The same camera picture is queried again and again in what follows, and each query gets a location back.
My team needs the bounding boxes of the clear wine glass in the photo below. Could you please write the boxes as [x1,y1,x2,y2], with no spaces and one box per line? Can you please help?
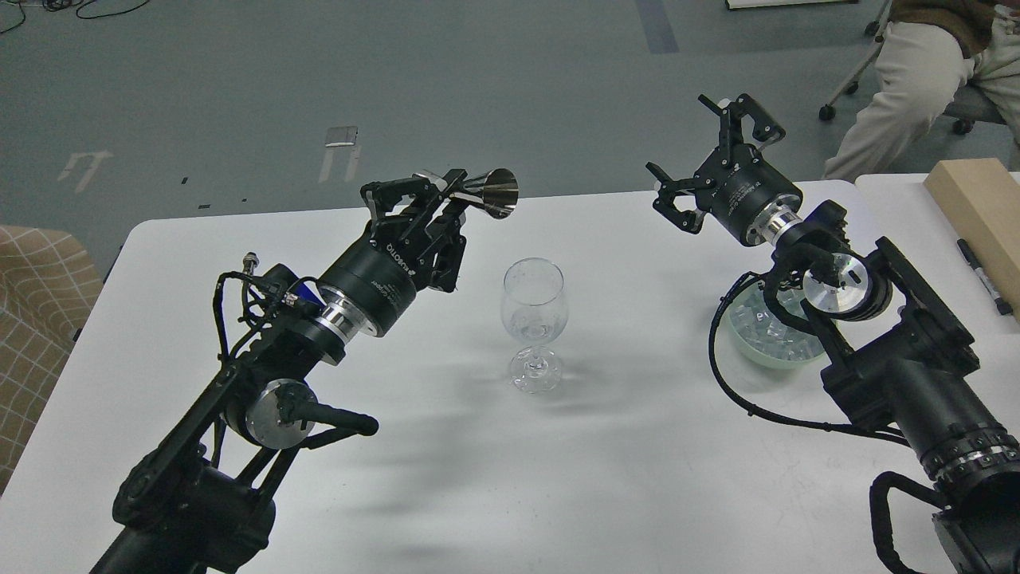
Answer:
[500,258,569,395]

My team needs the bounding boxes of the silver floor plate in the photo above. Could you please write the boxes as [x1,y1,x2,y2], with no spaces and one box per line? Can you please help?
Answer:
[324,126,359,149]

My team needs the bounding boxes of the beige checkered chair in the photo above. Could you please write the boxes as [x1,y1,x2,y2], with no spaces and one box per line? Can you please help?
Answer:
[1,225,104,489]

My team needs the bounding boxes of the green bowl of ice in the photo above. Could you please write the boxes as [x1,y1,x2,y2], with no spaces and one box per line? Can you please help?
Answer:
[722,281,826,370]

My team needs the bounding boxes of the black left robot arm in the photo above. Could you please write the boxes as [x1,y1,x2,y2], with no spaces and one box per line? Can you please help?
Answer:
[92,168,520,573]

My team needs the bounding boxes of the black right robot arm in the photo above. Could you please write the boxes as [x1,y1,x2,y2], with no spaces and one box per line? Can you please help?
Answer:
[647,94,1019,573]

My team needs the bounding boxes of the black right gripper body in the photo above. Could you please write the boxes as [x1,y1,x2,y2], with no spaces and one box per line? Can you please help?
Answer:
[695,145,804,247]

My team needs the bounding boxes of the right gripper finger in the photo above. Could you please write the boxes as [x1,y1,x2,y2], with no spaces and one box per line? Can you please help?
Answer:
[645,163,712,234]
[698,93,786,177]

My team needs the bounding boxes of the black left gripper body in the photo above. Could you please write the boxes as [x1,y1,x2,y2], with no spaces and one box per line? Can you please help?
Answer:
[316,221,429,337]

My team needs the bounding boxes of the black marker pen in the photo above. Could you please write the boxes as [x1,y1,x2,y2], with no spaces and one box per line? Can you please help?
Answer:
[955,238,1014,316]

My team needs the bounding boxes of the light wooden box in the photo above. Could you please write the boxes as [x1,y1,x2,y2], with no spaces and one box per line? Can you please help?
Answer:
[923,159,1019,317]

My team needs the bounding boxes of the black floor cable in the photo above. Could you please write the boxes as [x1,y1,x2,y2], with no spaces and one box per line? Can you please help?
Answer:
[0,0,151,34]

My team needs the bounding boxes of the steel cocktail jigger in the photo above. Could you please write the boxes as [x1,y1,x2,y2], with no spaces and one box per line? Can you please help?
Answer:
[413,167,520,219]

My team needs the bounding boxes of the seated person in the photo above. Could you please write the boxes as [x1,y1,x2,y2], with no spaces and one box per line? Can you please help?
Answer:
[823,1,1019,182]

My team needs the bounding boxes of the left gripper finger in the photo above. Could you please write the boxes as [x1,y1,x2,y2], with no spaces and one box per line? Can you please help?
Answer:
[359,175,444,244]
[401,168,469,292]

